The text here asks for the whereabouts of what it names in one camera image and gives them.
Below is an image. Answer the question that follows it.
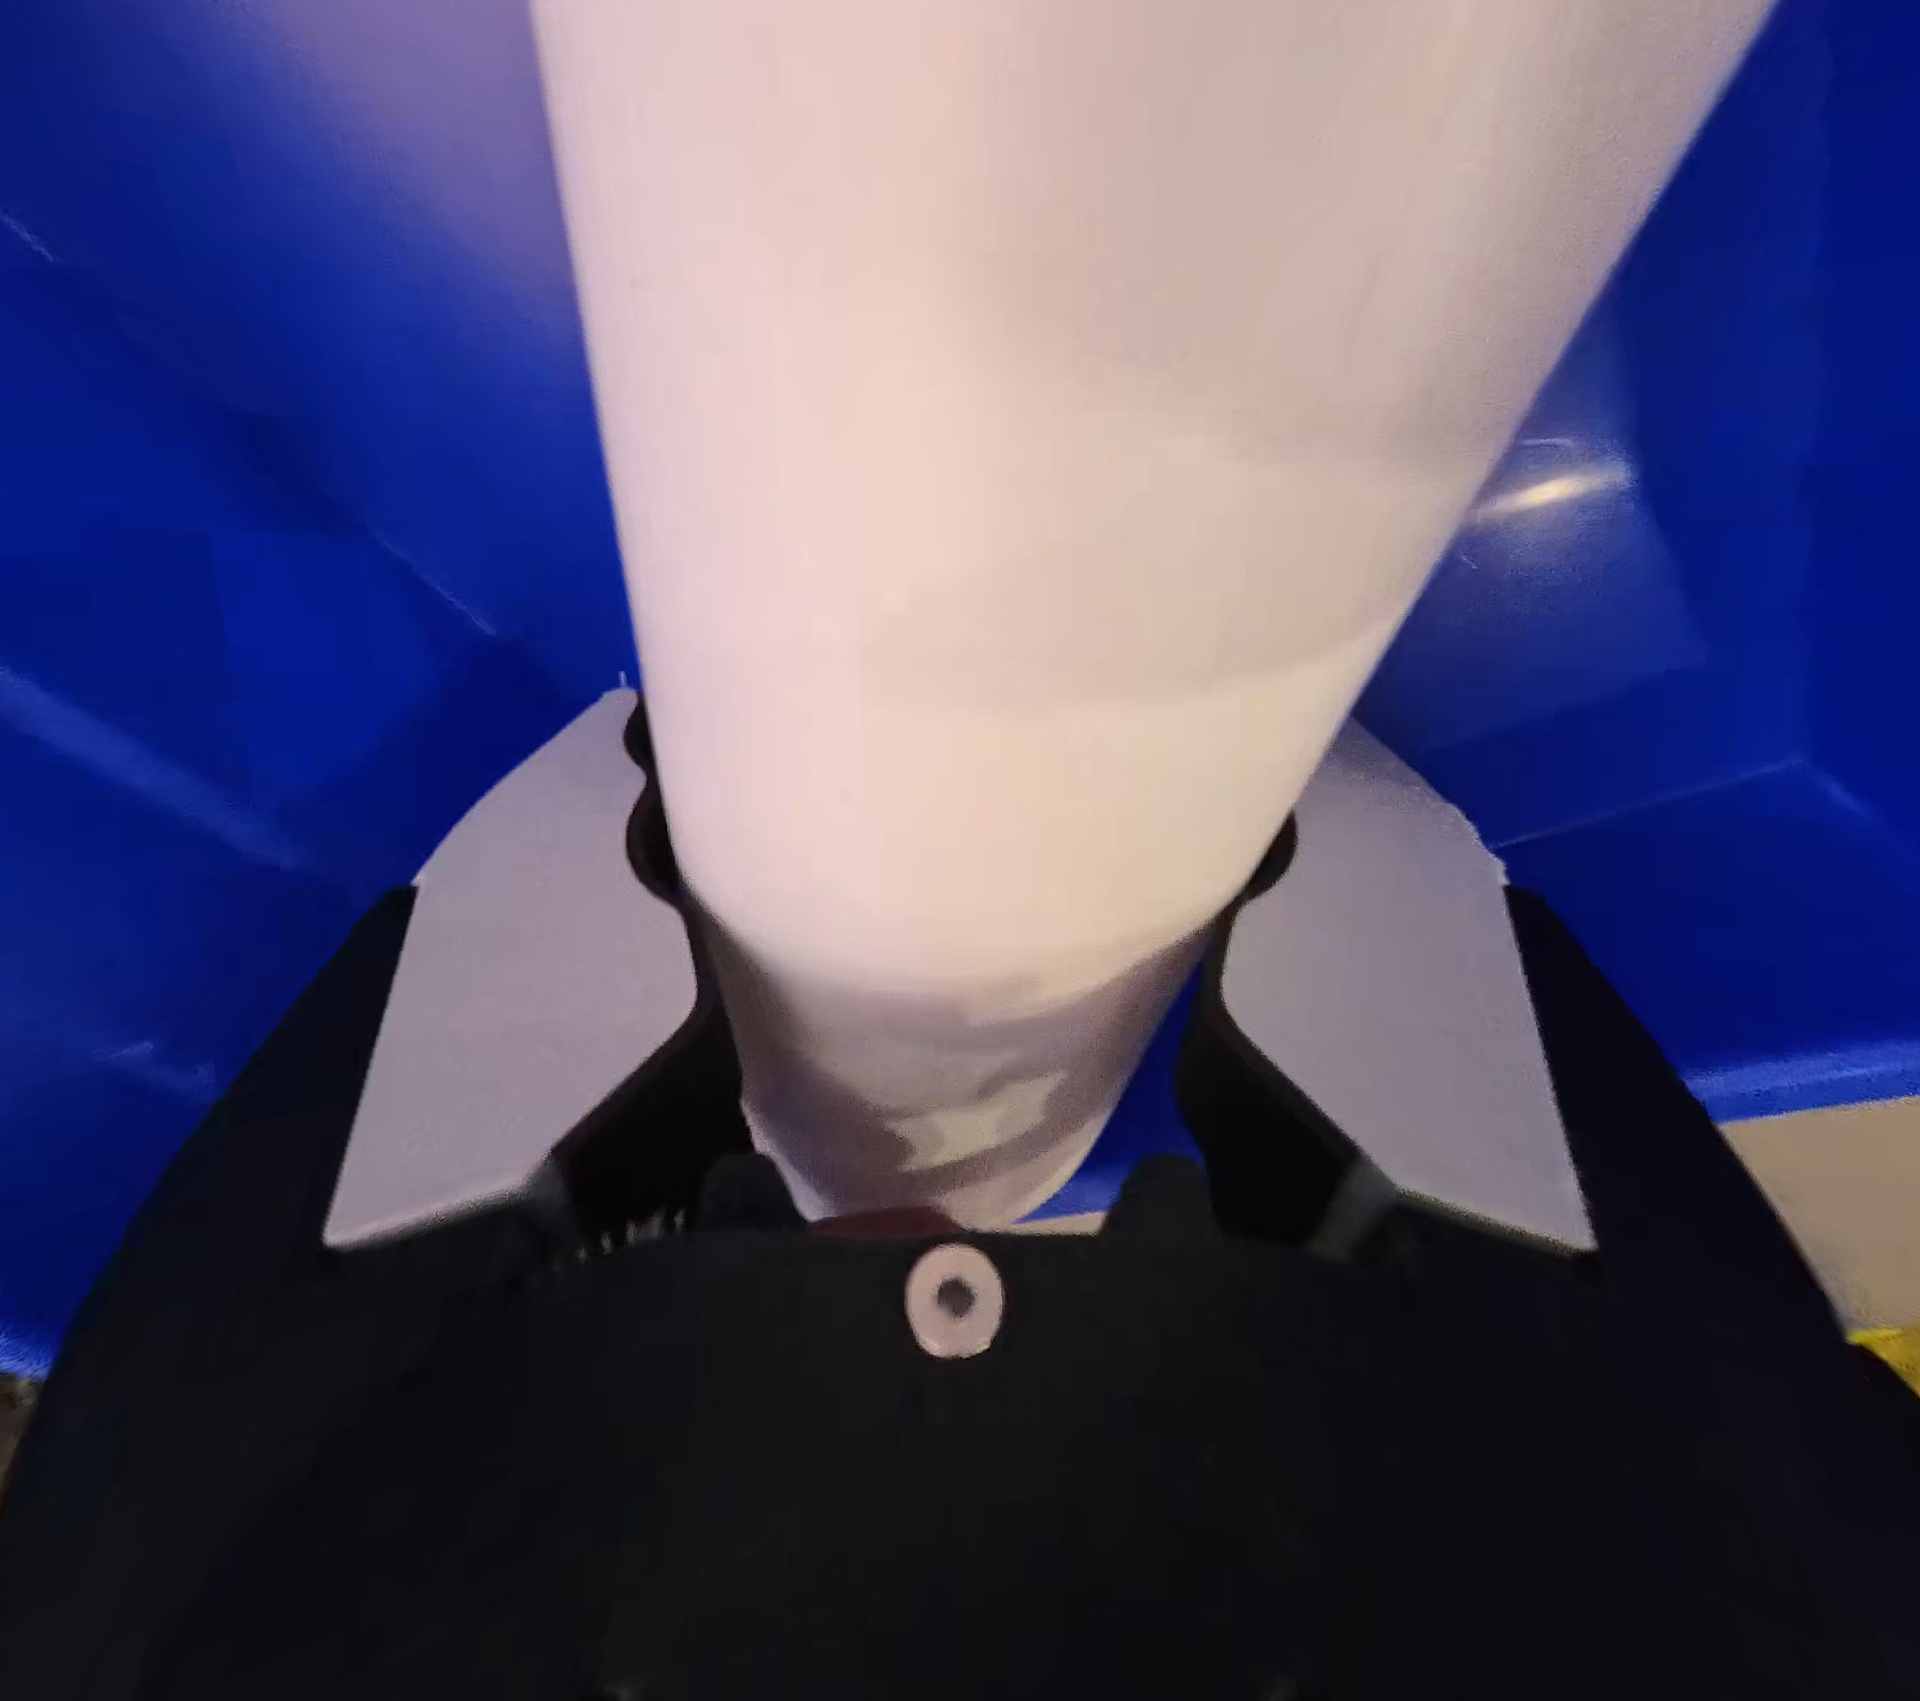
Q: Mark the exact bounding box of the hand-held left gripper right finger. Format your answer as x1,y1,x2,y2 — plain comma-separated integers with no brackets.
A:
1175,720,1599,1256

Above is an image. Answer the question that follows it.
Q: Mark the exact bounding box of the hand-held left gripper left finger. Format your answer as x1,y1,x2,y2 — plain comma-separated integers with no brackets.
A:
322,688,761,1250

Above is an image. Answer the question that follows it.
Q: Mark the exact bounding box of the large blue plastic bin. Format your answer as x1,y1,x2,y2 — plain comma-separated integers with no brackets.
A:
0,0,1920,1380

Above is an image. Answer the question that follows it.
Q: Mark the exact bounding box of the white plastic bottle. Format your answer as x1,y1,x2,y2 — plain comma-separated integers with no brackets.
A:
492,0,1908,1235

